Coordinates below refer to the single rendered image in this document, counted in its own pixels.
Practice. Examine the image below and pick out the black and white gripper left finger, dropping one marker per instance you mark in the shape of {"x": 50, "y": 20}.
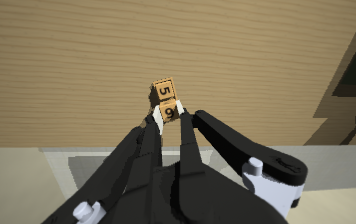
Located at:
{"x": 129, "y": 166}

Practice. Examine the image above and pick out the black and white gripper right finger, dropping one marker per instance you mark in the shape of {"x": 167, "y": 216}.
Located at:
{"x": 276, "y": 177}

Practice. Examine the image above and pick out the tan wooden cube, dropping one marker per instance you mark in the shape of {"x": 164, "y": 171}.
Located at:
{"x": 164, "y": 90}
{"x": 169, "y": 110}

